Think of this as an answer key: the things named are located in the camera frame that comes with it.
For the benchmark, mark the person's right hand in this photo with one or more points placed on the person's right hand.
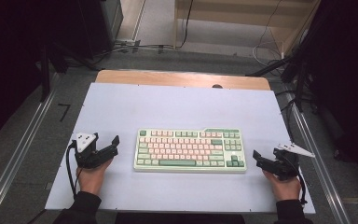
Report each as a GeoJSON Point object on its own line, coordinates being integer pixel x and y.
{"type": "Point", "coordinates": [284, 188]}

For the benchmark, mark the wooden table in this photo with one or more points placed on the wooden table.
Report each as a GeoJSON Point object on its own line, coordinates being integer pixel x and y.
{"type": "Point", "coordinates": [167, 77]}

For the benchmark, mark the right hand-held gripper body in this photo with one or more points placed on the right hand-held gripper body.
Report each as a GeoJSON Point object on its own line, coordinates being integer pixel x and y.
{"type": "Point", "coordinates": [286, 161]}

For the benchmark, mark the grey power strip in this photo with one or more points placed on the grey power strip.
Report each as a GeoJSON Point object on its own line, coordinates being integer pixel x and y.
{"type": "Point", "coordinates": [127, 42]}

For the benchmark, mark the person's left hand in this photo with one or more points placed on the person's left hand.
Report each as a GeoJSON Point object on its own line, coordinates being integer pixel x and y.
{"type": "Point", "coordinates": [91, 180]}

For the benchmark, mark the dark round table grommet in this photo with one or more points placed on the dark round table grommet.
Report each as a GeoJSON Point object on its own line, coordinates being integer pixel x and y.
{"type": "Point", "coordinates": [217, 86]}

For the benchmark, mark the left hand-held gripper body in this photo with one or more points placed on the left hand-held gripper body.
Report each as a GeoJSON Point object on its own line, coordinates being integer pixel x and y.
{"type": "Point", "coordinates": [88, 152]}

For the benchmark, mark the black cabinet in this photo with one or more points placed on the black cabinet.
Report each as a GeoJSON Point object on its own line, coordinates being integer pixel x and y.
{"type": "Point", "coordinates": [101, 25]}

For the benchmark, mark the light wooden shelf unit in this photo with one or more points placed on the light wooden shelf unit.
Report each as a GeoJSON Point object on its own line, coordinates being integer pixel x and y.
{"type": "Point", "coordinates": [230, 18]}

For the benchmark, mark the white board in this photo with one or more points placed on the white board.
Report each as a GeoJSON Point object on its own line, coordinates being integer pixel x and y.
{"type": "Point", "coordinates": [174, 105]}

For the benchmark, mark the black metal stand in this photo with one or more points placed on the black metal stand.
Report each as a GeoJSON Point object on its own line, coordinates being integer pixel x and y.
{"type": "Point", "coordinates": [292, 68]}
{"type": "Point", "coordinates": [46, 71]}

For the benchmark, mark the green and pink keyboard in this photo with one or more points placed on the green and pink keyboard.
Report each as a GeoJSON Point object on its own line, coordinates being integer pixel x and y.
{"type": "Point", "coordinates": [189, 151]}

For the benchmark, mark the aluminium floor rail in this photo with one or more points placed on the aluminium floor rail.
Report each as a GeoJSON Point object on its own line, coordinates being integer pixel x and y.
{"type": "Point", "coordinates": [320, 165]}
{"type": "Point", "coordinates": [18, 146]}

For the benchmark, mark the person's dark lap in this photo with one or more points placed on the person's dark lap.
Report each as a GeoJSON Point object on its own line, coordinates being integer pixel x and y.
{"type": "Point", "coordinates": [180, 218]}

